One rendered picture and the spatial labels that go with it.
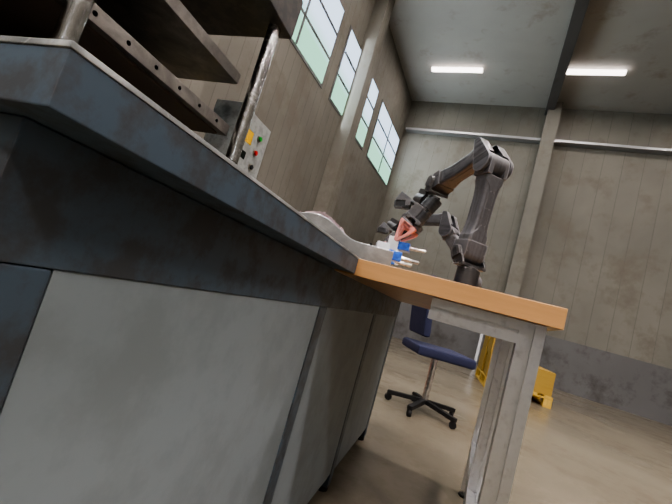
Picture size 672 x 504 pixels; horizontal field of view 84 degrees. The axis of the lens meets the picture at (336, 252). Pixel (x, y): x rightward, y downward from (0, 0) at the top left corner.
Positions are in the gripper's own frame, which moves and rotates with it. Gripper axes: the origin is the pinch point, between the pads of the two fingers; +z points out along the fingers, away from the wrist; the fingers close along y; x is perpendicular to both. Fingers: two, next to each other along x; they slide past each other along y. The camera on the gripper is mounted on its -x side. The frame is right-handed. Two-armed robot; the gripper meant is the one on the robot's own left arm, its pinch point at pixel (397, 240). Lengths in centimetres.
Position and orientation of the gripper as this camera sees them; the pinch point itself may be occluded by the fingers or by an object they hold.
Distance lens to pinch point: 133.9
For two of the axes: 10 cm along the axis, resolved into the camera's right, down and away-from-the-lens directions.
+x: 6.8, 6.5, -3.3
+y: -2.7, -1.9, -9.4
